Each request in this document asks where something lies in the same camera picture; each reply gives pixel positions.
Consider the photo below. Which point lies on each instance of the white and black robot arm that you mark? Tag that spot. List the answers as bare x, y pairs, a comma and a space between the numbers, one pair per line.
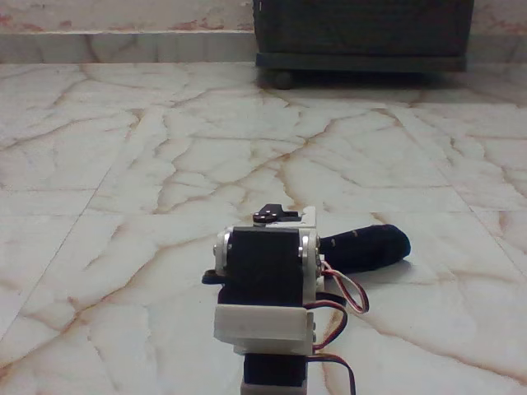
263, 263

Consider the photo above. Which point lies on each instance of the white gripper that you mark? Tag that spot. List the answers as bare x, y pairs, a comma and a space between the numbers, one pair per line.
265, 257

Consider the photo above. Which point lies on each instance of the black cloth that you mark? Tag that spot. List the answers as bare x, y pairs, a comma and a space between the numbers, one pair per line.
370, 247

